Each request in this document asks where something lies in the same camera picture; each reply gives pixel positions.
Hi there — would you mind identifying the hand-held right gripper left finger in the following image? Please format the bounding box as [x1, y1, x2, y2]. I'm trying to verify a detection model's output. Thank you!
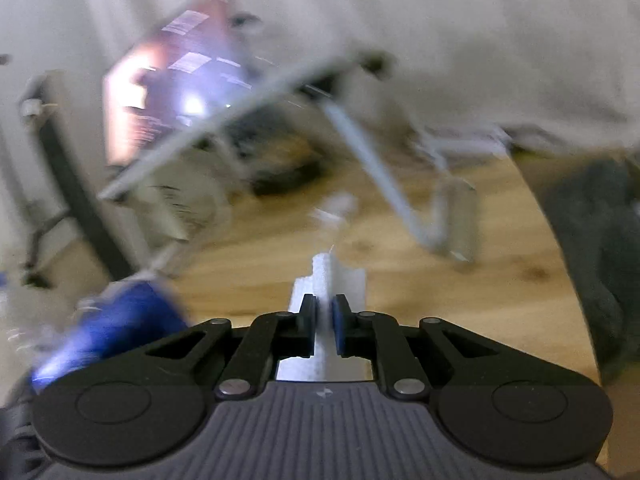
[145, 294, 319, 402]

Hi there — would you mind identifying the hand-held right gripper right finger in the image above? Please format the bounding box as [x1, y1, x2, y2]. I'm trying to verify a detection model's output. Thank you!
[333, 295, 497, 402]

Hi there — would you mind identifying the white cleaning cloth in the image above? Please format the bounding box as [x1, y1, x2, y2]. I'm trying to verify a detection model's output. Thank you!
[275, 254, 373, 383]

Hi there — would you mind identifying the blue drink can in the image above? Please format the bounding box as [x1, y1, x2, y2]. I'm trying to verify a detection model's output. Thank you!
[30, 280, 191, 393]

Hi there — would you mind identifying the white folding lap table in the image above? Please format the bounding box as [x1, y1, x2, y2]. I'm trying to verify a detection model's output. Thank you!
[97, 50, 478, 263]

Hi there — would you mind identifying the beige tote bag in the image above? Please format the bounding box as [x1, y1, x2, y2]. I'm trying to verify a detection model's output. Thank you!
[145, 180, 221, 241]

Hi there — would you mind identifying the dark clothing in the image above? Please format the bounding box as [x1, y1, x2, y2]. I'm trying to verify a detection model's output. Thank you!
[540, 157, 640, 386]

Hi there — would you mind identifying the tablet with lit screen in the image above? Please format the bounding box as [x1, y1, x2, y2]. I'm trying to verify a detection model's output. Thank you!
[102, 0, 253, 167]

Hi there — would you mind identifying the white curtain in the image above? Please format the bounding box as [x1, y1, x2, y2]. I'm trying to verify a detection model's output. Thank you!
[0, 0, 640, 161]

